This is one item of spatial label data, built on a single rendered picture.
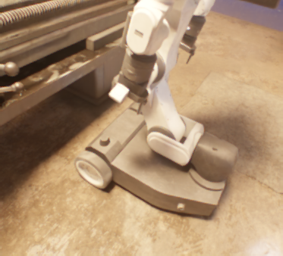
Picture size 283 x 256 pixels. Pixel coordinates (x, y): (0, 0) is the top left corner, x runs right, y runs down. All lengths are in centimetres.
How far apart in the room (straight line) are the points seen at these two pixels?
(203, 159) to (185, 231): 35
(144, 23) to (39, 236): 93
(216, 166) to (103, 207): 54
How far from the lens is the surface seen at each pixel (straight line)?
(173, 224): 113
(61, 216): 113
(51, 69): 122
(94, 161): 102
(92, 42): 136
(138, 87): 66
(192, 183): 105
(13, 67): 73
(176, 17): 73
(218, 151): 96
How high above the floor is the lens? 102
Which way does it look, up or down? 42 degrees down
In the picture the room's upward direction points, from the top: 8 degrees clockwise
